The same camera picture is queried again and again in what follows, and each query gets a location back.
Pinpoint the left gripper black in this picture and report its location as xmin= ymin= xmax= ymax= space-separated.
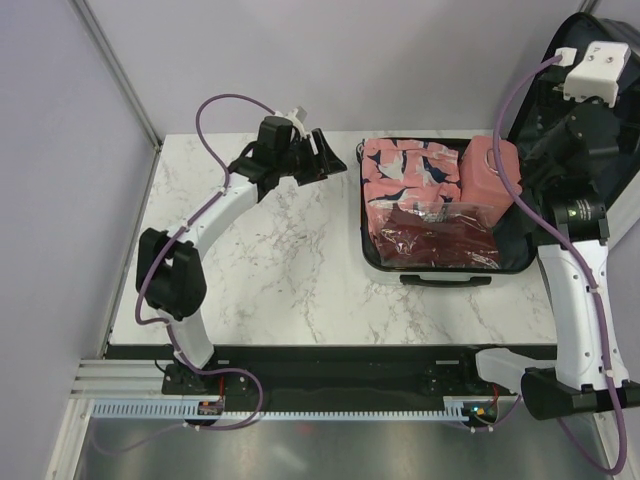
xmin=276 ymin=130 xmax=346 ymax=187

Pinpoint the pink navy floral garment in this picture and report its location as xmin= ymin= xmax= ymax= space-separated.
xmin=357 ymin=138 xmax=461 ymax=236

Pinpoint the pink cosmetic case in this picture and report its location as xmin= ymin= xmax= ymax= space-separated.
xmin=459 ymin=136 xmax=522 ymax=227

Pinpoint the maroon garment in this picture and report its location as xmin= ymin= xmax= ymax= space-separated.
xmin=370 ymin=203 xmax=500 ymax=270

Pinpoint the white suitcase with dark lining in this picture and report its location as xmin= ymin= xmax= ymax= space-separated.
xmin=356 ymin=13 xmax=639 ymax=287

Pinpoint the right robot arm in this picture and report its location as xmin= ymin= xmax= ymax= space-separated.
xmin=457 ymin=75 xmax=639 ymax=422

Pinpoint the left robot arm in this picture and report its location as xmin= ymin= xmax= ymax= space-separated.
xmin=136 ymin=108 xmax=347 ymax=393

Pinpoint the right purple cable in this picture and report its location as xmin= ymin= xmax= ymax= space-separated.
xmin=464 ymin=54 xmax=627 ymax=476

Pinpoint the purple cable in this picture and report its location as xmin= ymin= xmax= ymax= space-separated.
xmin=464 ymin=54 xmax=627 ymax=476
xmin=135 ymin=94 xmax=301 ymax=431

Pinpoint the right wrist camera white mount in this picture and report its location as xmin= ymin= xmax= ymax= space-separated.
xmin=554 ymin=41 xmax=631 ymax=108

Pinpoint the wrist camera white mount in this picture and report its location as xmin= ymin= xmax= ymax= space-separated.
xmin=554 ymin=41 xmax=631 ymax=108
xmin=276 ymin=106 xmax=309 ymax=138

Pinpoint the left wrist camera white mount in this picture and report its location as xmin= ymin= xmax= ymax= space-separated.
xmin=276 ymin=106 xmax=309 ymax=138

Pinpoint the right aluminium frame post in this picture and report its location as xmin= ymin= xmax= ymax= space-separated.
xmin=577 ymin=0 xmax=601 ymax=14

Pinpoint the aluminium frame post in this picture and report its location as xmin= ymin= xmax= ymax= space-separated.
xmin=577 ymin=0 xmax=601 ymax=14
xmin=68 ymin=0 xmax=164 ymax=148

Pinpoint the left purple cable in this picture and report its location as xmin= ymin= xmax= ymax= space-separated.
xmin=135 ymin=94 xmax=301 ymax=431

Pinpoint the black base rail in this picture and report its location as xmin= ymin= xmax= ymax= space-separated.
xmin=162 ymin=345 xmax=510 ymax=410

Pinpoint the light blue cable duct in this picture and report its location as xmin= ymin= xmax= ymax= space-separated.
xmin=91 ymin=397 xmax=486 ymax=422

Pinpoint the left aluminium frame post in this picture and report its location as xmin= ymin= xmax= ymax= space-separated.
xmin=68 ymin=0 xmax=164 ymax=148

